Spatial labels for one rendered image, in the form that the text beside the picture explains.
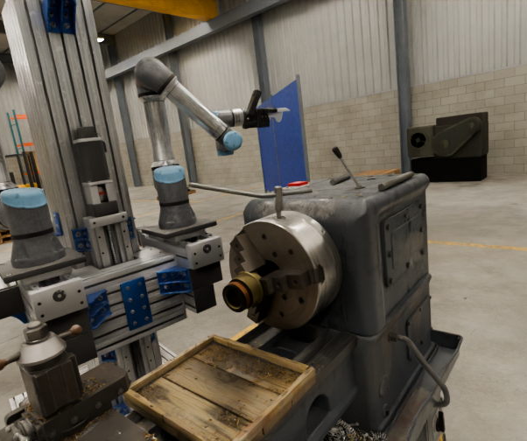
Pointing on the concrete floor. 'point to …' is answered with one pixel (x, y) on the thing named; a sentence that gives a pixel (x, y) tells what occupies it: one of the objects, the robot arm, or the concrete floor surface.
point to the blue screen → (284, 140)
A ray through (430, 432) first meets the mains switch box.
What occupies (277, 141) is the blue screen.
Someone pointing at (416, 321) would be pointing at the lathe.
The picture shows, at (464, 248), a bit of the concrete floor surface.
